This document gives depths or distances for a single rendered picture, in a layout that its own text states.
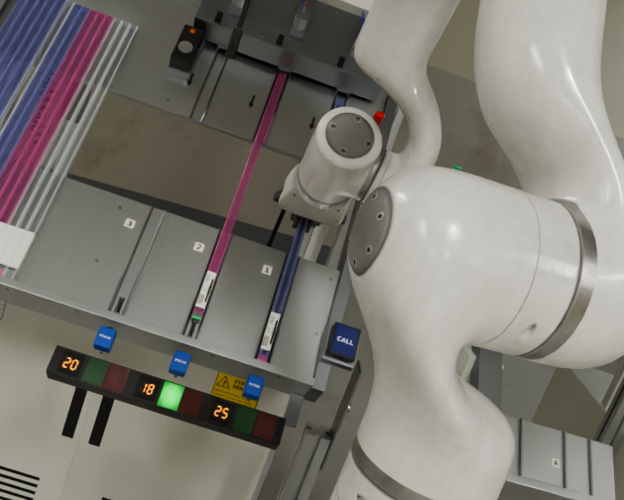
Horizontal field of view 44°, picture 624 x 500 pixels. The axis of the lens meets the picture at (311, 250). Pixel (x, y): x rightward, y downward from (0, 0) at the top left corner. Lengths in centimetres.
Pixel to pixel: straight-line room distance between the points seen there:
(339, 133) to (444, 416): 49
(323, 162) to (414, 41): 18
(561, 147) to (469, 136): 416
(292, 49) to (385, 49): 46
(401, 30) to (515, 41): 31
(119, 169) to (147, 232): 316
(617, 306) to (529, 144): 14
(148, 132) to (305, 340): 324
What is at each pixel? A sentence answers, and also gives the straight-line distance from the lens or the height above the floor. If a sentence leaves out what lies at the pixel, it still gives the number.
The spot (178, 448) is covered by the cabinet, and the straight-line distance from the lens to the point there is 157.
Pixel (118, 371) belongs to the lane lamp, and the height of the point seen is 66.
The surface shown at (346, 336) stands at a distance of 115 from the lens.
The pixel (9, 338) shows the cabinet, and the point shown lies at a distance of 156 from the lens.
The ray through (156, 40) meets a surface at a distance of 142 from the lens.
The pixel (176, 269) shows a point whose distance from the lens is 119.
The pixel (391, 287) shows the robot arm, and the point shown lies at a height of 104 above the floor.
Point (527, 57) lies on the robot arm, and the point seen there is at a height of 121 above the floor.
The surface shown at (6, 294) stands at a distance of 119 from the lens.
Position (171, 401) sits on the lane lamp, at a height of 65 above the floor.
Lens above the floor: 117
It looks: 14 degrees down
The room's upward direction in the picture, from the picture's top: 20 degrees clockwise
